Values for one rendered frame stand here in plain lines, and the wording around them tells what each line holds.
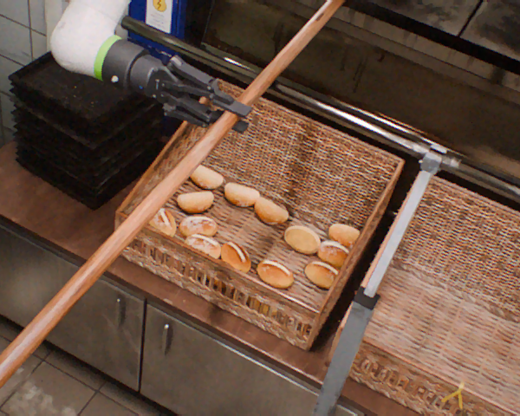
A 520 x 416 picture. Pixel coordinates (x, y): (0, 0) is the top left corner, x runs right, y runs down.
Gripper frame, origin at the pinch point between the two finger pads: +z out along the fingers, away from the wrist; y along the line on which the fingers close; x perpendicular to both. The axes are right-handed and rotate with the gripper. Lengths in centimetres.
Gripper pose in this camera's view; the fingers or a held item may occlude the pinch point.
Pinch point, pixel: (231, 113)
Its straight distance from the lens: 151.8
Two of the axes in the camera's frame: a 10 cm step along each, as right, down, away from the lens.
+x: -4.5, 5.8, -6.7
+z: 8.8, 4.2, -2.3
